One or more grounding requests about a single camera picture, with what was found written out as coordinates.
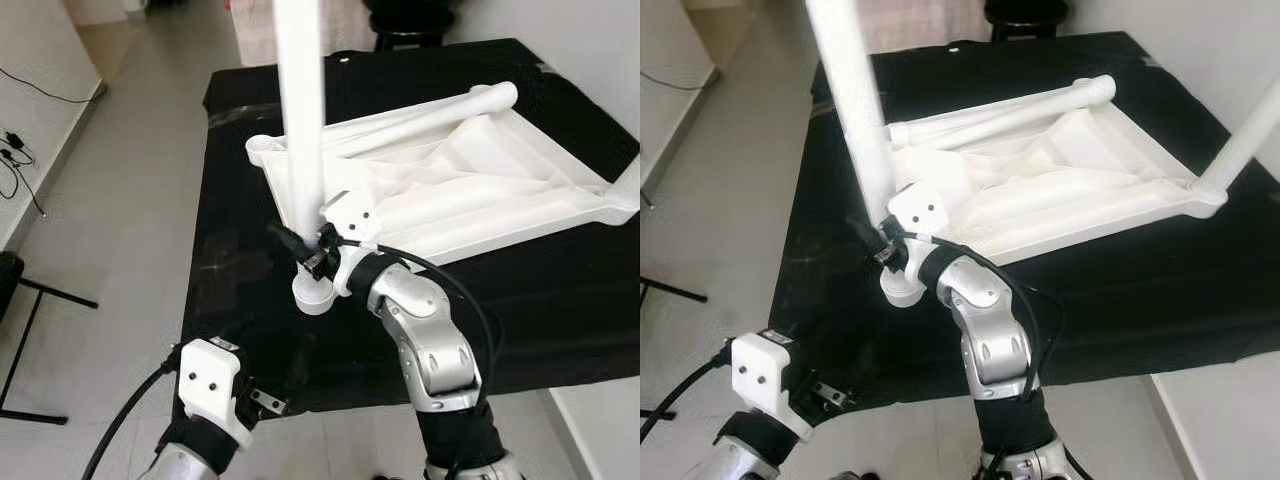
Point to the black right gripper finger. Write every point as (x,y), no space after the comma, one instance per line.
(292,244)
(868,238)

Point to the white plastic table leg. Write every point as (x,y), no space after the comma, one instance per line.
(628,190)
(1060,100)
(990,132)
(400,140)
(850,90)
(470,103)
(300,100)
(1240,140)

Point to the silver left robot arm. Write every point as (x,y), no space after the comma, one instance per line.
(740,455)
(190,455)

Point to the white plastic children table top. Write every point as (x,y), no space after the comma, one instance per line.
(1080,175)
(470,190)

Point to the black folding chair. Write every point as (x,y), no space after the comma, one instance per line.
(10,280)
(670,290)

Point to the pink patterned cloth bench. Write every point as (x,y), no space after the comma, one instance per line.
(345,30)
(920,25)

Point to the black tablecloth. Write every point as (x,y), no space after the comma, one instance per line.
(1150,300)
(560,300)

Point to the black power adapter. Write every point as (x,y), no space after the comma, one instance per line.
(12,140)

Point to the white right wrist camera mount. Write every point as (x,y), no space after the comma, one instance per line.
(917,210)
(350,215)

